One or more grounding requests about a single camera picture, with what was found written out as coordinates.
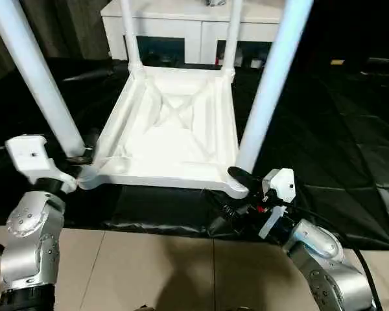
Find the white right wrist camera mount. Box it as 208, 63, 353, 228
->
258, 167, 296, 239

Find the black mat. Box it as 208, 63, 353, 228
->
0, 56, 389, 250

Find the white plastic table top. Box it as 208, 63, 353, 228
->
77, 63, 250, 200

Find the white cabinet with glass doors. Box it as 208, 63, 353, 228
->
100, 0, 286, 67

